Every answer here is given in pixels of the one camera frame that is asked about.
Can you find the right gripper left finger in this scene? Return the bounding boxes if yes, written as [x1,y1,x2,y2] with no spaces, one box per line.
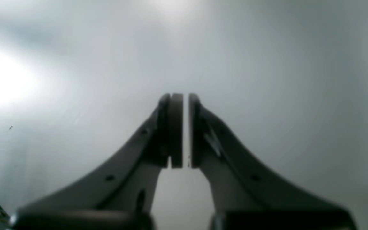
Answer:
[10,93,183,230]

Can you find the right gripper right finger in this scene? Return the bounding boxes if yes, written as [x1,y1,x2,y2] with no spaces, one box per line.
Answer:
[189,93,357,230]

